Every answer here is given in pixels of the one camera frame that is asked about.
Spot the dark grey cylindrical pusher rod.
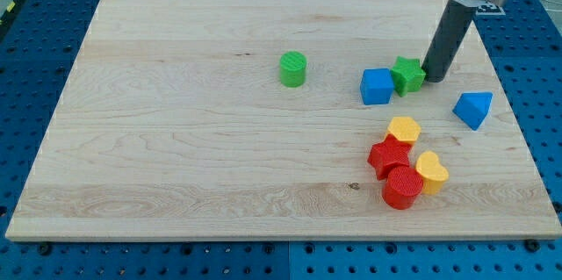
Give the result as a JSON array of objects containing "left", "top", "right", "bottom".
[{"left": 421, "top": 0, "right": 476, "bottom": 83}]

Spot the yellow heart block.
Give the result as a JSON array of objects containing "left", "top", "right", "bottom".
[{"left": 415, "top": 150, "right": 449, "bottom": 195}]

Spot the green cylinder block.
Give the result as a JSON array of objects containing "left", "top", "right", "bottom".
[{"left": 279, "top": 51, "right": 307, "bottom": 88}]

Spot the yellow hexagon block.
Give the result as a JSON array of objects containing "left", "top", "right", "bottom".
[{"left": 385, "top": 116, "right": 422, "bottom": 145}]

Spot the red cylinder block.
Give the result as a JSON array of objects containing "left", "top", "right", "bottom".
[{"left": 382, "top": 166, "right": 423, "bottom": 210}]

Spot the green star block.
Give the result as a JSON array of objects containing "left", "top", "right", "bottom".
[{"left": 390, "top": 56, "right": 426, "bottom": 97}]

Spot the red star block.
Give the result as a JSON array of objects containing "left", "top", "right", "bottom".
[{"left": 367, "top": 134, "right": 412, "bottom": 181}]

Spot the yellow black hazard tape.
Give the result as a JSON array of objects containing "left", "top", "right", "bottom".
[{"left": 1, "top": 0, "right": 26, "bottom": 25}]

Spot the blue cube block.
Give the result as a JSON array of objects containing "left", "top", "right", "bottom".
[{"left": 360, "top": 68, "right": 394, "bottom": 105}]

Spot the black white fiducial tag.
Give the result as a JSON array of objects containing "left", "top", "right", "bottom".
[{"left": 476, "top": 3, "right": 506, "bottom": 16}]

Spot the light wooden board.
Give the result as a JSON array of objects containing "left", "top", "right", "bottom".
[{"left": 6, "top": 0, "right": 561, "bottom": 242}]

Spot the blue triangle block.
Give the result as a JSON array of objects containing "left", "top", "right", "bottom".
[{"left": 452, "top": 91, "right": 493, "bottom": 131}]

